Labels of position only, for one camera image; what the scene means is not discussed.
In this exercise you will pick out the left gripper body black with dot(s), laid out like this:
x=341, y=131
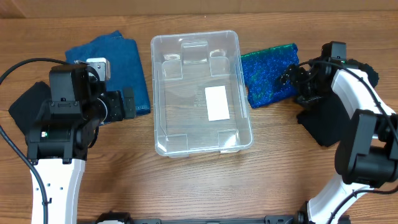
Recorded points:
x=111, y=108

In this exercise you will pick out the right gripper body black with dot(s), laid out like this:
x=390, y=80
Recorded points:
x=298, y=78

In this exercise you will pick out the black cloth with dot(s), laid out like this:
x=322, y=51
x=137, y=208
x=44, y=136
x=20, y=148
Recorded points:
x=26, y=108
x=373, y=76
x=325, y=120

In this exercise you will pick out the blue green sequin cloth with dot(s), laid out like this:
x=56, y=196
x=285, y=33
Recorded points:
x=262, y=71

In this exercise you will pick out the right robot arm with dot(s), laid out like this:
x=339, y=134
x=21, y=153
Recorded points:
x=366, y=157

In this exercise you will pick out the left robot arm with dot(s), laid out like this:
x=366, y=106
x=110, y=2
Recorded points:
x=66, y=127

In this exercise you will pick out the folded blue denim cloth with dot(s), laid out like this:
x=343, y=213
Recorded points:
x=125, y=64

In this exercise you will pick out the clear plastic storage bin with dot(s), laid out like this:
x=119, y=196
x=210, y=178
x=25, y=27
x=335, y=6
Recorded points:
x=183, y=65

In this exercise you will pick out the white label in bin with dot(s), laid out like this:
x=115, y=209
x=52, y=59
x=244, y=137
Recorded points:
x=216, y=103

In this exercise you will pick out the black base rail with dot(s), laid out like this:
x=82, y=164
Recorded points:
x=125, y=217

